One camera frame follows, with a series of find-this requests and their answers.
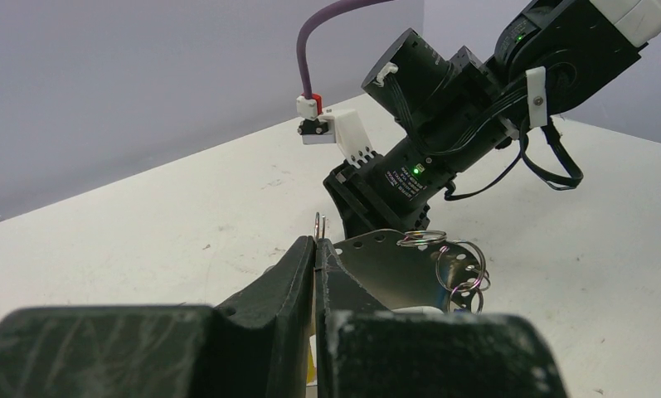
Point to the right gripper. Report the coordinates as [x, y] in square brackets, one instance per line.
[386, 192]

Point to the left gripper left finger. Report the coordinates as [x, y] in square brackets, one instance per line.
[253, 344]

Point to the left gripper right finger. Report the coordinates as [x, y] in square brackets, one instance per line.
[366, 350]

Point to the metal key ring plate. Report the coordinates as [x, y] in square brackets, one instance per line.
[387, 269]

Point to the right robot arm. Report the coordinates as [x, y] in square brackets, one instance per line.
[552, 57]

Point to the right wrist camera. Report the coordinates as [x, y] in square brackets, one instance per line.
[343, 127]

